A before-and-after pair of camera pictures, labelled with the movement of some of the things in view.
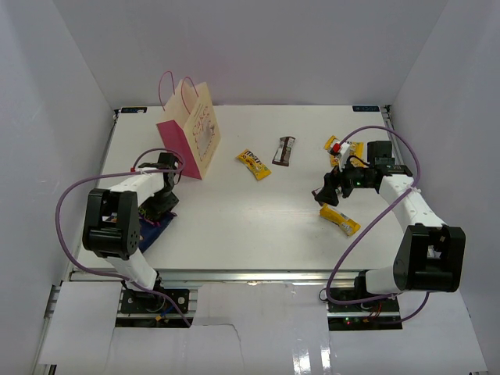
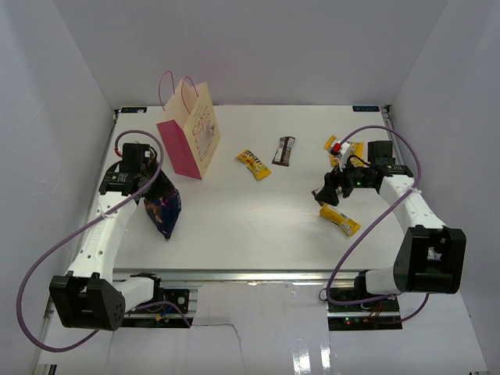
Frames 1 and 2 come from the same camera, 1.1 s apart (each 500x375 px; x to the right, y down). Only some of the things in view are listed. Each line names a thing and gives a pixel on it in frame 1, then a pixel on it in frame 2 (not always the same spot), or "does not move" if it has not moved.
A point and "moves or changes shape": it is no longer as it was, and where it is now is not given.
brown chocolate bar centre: (283, 151) does not move
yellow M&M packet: (356, 149) does not move
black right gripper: (328, 194) does not move
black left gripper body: (160, 201) → (149, 170)
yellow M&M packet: (254, 165) does not move
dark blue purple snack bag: (150, 229) moves or changes shape
